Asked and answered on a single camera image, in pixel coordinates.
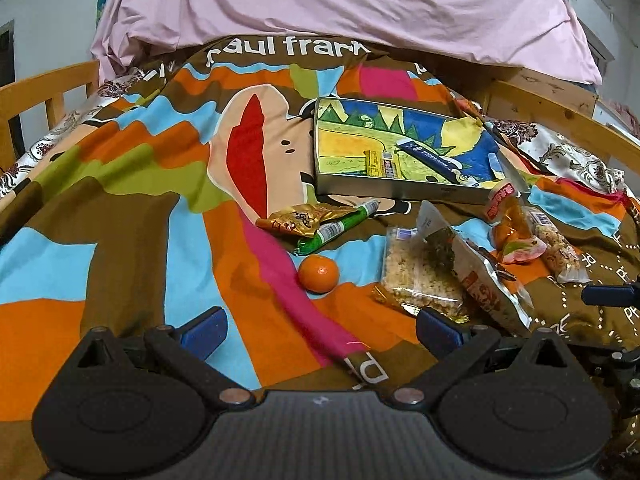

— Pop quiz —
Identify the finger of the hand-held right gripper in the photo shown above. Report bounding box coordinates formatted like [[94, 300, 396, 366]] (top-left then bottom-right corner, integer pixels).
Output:
[[585, 342, 640, 386], [581, 282, 640, 307]]

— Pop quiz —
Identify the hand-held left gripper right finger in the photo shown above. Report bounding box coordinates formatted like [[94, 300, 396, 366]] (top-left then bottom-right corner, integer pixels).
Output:
[[392, 307, 571, 413]]

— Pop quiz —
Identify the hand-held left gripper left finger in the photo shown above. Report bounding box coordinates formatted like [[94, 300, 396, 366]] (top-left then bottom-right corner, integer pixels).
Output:
[[75, 306, 255, 408]]

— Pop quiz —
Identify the clear rice cracker packet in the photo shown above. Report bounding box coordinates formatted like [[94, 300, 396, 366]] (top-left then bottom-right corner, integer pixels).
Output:
[[371, 227, 471, 323]]

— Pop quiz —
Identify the clear nut bar packet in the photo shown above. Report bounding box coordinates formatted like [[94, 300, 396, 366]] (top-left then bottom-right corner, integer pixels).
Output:
[[530, 207, 591, 283]]

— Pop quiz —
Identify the silver snack packet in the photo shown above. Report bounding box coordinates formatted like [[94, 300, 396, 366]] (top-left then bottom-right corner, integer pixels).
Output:
[[416, 200, 533, 336]]

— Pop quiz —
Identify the orange packet with red label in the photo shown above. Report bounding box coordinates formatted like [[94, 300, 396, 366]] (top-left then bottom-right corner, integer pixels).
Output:
[[484, 180, 533, 251]]

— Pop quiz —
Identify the colourful drawing tin box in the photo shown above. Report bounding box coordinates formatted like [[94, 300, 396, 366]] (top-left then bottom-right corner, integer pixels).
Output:
[[312, 96, 521, 206]]

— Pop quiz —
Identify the pink snack packet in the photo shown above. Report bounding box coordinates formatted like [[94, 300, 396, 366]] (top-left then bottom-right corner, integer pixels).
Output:
[[500, 237, 548, 266]]

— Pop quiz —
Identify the orange mandarin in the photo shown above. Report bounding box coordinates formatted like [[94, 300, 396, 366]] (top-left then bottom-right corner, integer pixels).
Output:
[[298, 255, 341, 294]]

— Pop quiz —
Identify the colourful printed blanket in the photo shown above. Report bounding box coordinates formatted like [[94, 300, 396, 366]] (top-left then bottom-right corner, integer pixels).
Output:
[[0, 40, 640, 480]]

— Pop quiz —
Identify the golden snack wrapper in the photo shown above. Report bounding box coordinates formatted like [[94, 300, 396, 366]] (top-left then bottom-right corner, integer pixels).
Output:
[[255, 203, 358, 238]]

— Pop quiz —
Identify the green tube packet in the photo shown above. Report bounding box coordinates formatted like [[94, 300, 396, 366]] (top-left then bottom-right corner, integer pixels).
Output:
[[297, 199, 382, 256]]

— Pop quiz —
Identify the long blue packet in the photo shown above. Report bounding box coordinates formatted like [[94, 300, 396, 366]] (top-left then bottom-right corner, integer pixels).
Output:
[[395, 139, 478, 185]]

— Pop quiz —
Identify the white air conditioner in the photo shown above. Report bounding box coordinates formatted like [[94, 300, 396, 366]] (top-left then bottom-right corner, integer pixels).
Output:
[[547, 0, 617, 63]]

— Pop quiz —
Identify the pink bed sheet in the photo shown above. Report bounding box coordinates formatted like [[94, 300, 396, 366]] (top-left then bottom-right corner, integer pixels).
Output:
[[90, 0, 603, 86]]

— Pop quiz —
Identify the grey door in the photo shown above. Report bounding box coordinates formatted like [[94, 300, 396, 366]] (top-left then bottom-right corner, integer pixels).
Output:
[[0, 20, 16, 88]]

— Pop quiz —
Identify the wooden bed frame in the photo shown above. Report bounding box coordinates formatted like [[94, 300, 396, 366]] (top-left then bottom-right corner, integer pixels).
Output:
[[0, 60, 640, 171]]

